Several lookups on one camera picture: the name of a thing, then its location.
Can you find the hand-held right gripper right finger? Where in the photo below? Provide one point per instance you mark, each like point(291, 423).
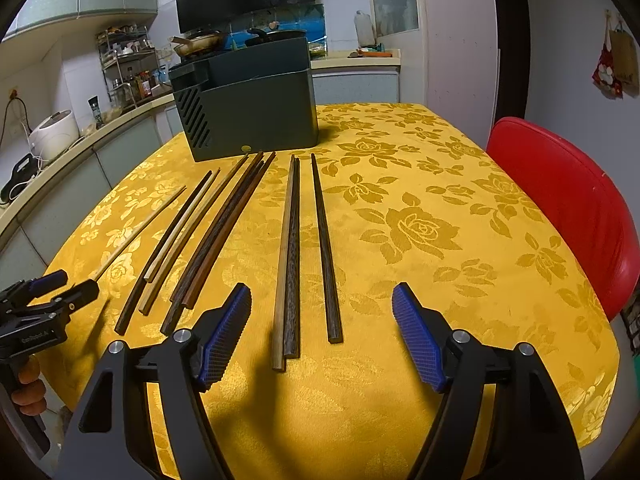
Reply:
point(417, 335)

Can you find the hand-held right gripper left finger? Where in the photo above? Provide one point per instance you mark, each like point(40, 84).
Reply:
point(225, 335)

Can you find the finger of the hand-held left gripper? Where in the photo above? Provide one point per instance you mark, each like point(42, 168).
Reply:
point(47, 281)
point(82, 294)

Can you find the person's left hand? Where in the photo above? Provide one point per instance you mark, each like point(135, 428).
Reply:
point(29, 385)

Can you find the tan wooden chopstick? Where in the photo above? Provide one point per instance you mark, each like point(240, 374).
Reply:
point(150, 297)

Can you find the dark grained thick chopstick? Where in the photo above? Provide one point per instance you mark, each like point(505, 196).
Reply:
point(327, 270)
point(292, 310)

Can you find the yellow floral tablecloth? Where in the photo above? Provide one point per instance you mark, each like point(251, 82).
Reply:
point(400, 260)

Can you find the thin pale bamboo chopstick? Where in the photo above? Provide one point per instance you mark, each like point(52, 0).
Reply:
point(140, 234)

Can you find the dark curved wooden chopstick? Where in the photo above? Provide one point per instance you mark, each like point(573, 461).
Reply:
point(159, 257)

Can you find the dark brown chopstick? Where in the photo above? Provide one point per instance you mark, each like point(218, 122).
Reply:
point(220, 230)

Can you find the brown wooden chopstick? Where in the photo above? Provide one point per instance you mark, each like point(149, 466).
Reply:
point(231, 230)

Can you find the reddish brown chopstick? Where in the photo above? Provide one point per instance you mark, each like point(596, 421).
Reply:
point(210, 228)

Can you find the ivory chopstick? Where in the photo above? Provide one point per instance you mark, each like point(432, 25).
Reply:
point(186, 220)

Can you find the white rice cooker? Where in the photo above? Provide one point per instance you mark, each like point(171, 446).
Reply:
point(52, 135)

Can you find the kitchen counter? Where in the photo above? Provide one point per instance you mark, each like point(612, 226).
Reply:
point(125, 112)

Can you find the red chair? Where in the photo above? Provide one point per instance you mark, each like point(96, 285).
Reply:
point(565, 200)

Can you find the metal spice rack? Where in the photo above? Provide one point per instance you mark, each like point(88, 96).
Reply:
point(125, 67)

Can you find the dark green utensil box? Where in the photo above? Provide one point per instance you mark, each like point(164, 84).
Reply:
point(250, 105)

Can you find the brass frying pan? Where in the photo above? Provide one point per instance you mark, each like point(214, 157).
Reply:
point(197, 46)

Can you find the black wok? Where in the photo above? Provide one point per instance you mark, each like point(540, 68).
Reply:
point(275, 36)

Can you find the white plastic jug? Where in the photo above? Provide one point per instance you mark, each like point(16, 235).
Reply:
point(365, 30)

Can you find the red patterned hanging bag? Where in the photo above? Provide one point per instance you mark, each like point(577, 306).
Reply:
point(606, 75)

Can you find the tan hanging bag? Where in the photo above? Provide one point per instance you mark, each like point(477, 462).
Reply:
point(625, 57)

